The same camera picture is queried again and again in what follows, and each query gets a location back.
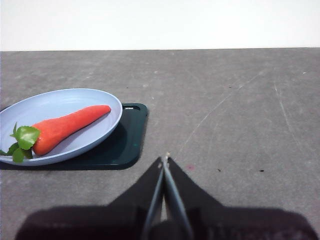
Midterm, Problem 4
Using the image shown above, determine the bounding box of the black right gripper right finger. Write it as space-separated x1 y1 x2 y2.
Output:
164 152 320 240

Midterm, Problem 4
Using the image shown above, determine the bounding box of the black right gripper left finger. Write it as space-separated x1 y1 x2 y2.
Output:
14 156 165 240

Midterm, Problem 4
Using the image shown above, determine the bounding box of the orange carrot with green leaves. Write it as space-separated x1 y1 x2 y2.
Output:
0 104 112 164

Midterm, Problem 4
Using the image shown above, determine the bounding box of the dark green cutting board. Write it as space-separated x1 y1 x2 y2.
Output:
0 102 149 171

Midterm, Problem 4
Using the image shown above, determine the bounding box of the light blue round plate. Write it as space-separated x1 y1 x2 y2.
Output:
0 87 124 167

